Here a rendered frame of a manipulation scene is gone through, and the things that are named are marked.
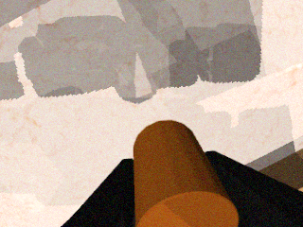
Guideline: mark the orange-brown cylinder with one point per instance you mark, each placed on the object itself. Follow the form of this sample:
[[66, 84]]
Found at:
[[174, 183]]

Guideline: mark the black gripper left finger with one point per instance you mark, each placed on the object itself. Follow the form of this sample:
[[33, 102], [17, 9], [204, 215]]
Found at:
[[112, 204]]

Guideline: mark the tan wooden block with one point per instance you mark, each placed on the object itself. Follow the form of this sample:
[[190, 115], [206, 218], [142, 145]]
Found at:
[[288, 170]]

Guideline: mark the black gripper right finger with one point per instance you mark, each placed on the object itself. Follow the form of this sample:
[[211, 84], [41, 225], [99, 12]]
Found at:
[[261, 201]]

